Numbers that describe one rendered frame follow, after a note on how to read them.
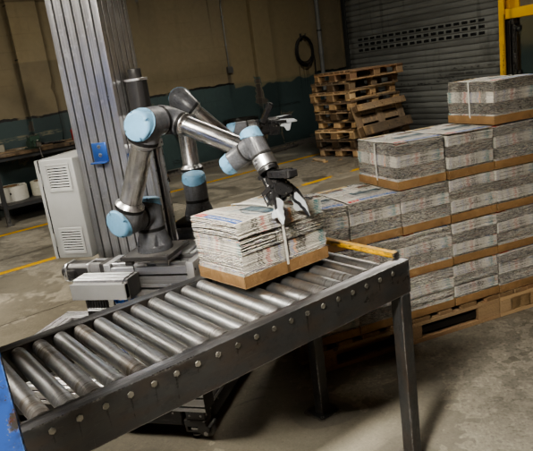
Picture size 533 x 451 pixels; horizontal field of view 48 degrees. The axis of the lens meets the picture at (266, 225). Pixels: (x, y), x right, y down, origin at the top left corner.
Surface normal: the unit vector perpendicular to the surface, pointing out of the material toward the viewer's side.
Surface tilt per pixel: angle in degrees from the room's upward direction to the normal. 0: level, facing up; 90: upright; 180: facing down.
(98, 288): 90
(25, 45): 90
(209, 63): 90
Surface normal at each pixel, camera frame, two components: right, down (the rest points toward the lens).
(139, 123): -0.43, 0.17
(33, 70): 0.61, 0.12
